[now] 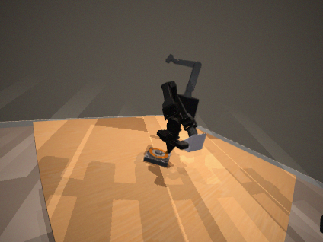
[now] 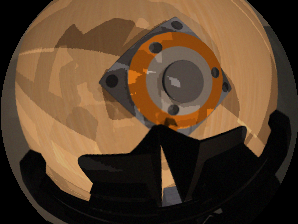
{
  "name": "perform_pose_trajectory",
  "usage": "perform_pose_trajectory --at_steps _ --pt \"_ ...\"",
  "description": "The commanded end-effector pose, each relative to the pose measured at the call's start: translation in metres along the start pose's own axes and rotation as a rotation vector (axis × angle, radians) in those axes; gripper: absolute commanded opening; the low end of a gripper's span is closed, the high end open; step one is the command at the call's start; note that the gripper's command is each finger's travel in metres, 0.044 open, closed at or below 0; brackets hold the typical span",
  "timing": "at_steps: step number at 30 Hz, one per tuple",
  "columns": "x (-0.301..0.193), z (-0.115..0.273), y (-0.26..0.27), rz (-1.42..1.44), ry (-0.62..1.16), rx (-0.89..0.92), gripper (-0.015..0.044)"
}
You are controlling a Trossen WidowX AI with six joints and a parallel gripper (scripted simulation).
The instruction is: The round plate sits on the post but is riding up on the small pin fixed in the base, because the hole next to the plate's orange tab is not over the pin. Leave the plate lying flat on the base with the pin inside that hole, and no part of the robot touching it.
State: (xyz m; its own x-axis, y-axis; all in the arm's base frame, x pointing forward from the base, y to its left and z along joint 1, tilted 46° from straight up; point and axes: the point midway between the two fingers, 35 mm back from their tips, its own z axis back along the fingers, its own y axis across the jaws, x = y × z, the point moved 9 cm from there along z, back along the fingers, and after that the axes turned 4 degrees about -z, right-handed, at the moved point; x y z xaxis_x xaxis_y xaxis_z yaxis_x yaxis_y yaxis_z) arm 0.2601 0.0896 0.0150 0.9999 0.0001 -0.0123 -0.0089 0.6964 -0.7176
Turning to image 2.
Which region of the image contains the orange round plate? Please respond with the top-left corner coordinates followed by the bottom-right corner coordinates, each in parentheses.
top-left (128, 32), bottom-right (223, 131)

